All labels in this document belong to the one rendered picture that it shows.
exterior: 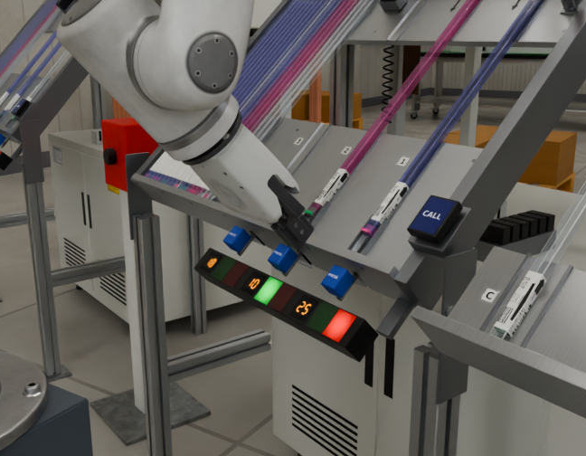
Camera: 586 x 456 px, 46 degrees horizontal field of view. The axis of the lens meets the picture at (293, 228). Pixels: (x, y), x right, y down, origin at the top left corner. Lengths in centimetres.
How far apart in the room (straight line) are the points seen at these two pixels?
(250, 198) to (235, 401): 135
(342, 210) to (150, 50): 42
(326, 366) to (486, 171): 74
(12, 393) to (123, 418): 133
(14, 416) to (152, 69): 28
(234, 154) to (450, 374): 34
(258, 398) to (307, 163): 108
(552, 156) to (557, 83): 338
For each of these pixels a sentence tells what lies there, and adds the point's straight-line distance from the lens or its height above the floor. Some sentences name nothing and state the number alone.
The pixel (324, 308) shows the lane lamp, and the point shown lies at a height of 67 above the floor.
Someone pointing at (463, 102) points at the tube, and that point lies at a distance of 92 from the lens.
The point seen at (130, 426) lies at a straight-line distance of 188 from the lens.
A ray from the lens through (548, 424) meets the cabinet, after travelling 111.
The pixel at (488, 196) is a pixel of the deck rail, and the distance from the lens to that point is 83.
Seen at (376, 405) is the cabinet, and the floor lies 30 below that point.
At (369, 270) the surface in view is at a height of 72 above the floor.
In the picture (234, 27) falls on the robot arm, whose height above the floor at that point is 98.
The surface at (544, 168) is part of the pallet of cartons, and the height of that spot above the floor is 22.
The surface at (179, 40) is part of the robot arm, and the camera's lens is 54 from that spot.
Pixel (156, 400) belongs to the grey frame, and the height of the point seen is 25.
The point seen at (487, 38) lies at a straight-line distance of 102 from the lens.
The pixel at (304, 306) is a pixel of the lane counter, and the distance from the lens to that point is 84.
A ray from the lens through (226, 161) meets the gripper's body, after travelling 64.
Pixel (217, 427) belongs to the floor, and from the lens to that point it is 186.
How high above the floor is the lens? 98
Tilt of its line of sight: 16 degrees down
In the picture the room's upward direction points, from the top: straight up
